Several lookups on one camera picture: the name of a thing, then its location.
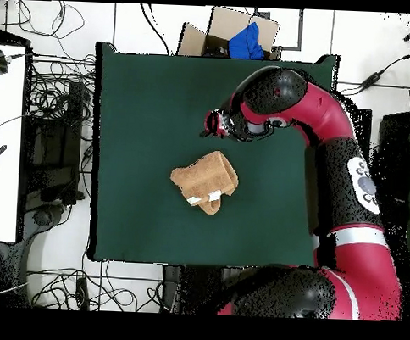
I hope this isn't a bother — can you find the black upright stand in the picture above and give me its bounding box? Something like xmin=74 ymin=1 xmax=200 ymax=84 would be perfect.
xmin=356 ymin=108 xmax=373 ymax=151

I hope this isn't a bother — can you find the white desk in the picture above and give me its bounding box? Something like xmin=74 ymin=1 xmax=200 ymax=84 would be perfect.
xmin=0 ymin=43 xmax=28 ymax=244

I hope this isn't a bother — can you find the black power strip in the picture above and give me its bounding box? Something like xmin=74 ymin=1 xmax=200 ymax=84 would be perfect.
xmin=75 ymin=276 xmax=91 ymax=311

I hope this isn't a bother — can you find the black round floor foot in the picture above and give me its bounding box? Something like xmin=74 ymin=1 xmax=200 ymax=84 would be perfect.
xmin=31 ymin=207 xmax=57 ymax=228

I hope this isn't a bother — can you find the blue garment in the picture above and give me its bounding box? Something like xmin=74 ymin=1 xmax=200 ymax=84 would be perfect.
xmin=227 ymin=20 xmax=267 ymax=60

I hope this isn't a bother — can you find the black power adapter with cable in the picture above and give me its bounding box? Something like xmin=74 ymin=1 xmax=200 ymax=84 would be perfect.
xmin=336 ymin=46 xmax=410 ymax=100

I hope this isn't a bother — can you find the dark green table cloth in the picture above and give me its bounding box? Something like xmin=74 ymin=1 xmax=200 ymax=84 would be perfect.
xmin=86 ymin=41 xmax=341 ymax=272

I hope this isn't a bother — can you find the tan terry towel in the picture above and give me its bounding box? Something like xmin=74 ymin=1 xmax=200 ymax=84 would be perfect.
xmin=168 ymin=148 xmax=241 ymax=217

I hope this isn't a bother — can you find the open cardboard box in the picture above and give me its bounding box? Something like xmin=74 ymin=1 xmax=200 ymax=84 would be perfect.
xmin=176 ymin=4 xmax=285 ymax=61

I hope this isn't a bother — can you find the thick black cable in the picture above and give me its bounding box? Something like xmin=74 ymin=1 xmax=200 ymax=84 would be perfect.
xmin=137 ymin=3 xmax=173 ymax=56

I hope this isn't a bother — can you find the black equipment rack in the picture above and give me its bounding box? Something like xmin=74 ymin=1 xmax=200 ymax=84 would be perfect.
xmin=21 ymin=78 xmax=89 ymax=206

